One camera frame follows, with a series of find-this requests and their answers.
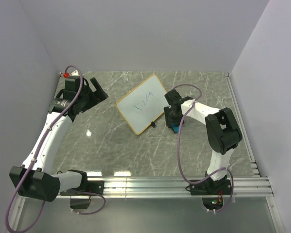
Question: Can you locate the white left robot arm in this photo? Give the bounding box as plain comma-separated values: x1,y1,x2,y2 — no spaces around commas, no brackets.
9,76,108,202

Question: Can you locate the yellow framed whiteboard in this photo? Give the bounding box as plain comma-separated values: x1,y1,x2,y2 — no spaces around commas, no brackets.
115,74,168,135

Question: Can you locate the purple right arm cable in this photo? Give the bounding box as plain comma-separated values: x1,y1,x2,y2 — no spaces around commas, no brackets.
171,83,235,214

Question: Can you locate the blue whiteboard eraser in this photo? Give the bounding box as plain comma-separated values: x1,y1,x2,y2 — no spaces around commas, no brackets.
170,124,179,133

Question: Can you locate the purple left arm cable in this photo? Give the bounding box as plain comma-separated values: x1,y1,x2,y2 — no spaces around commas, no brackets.
4,65,107,233

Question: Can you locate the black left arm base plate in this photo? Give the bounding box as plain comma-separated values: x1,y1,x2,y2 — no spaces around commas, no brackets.
60,180,104,196

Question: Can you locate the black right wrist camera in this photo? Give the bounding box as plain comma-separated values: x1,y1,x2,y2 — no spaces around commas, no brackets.
164,89,182,105

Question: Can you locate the aluminium mounting rail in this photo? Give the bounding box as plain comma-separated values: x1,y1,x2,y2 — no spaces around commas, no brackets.
58,176,274,199

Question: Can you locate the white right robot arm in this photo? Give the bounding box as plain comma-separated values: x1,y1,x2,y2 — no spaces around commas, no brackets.
164,94,243,194

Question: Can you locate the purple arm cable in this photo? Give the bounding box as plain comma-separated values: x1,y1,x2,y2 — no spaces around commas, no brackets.
4,65,107,233
171,83,235,214

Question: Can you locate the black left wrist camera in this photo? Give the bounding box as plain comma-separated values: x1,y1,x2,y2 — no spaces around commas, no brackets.
64,76,81,93

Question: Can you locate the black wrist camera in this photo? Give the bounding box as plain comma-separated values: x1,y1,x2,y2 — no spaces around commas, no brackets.
64,76,81,93
164,89,182,105

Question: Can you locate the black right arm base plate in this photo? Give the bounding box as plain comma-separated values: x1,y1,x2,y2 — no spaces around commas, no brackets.
185,178,232,196

